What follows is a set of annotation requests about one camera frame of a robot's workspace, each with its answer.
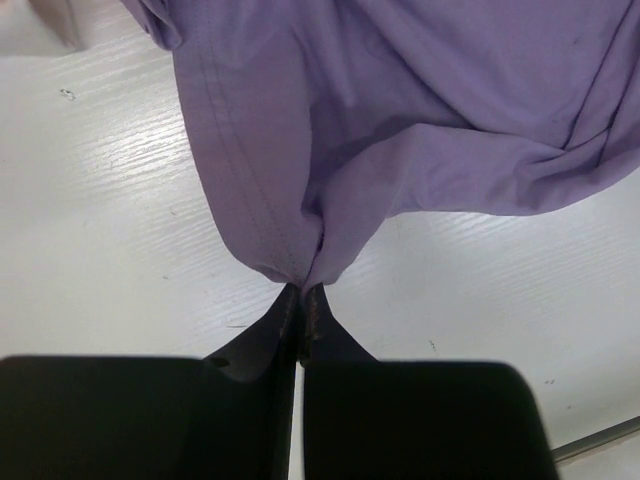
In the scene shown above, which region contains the lavender t shirt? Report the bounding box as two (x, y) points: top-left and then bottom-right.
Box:
(126, 1), (639, 288)

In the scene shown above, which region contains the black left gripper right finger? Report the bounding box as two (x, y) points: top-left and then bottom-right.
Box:
(301, 285), (558, 479)

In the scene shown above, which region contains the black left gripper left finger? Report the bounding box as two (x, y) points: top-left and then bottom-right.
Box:
(1, 285), (300, 479)

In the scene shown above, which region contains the aluminium table edge rail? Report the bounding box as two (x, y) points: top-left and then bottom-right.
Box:
(552, 416), (640, 463)

